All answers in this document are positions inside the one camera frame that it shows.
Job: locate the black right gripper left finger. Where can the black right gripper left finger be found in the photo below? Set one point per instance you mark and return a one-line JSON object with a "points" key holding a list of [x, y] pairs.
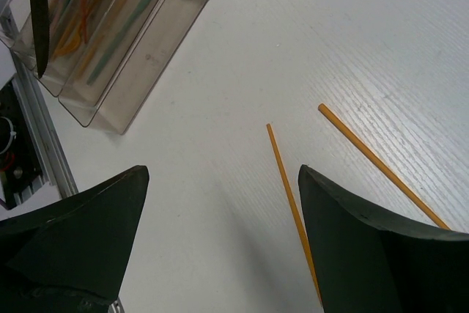
{"points": [[73, 239]]}

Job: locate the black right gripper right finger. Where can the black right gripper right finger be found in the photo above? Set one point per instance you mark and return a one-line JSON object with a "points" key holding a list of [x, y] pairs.
{"points": [[370, 259]]}

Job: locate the orange chopstick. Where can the orange chopstick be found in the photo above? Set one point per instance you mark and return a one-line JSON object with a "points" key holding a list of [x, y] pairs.
{"points": [[294, 210], [377, 162]]}

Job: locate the teal plastic knife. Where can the teal plastic knife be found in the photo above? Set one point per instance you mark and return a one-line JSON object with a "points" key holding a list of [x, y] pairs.
{"points": [[136, 13]]}

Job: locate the black plastic knife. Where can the black plastic knife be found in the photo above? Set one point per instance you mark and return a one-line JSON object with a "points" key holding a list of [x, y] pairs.
{"points": [[41, 33]]}

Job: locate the orange plastic knife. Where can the orange plastic knife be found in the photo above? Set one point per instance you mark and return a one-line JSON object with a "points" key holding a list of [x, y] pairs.
{"points": [[105, 27]]}

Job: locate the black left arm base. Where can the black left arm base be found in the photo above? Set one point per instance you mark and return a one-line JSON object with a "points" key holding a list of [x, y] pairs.
{"points": [[20, 168]]}

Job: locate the aluminium rail frame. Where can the aluminium rail frame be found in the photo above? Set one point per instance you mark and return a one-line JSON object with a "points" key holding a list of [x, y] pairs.
{"points": [[40, 126]]}

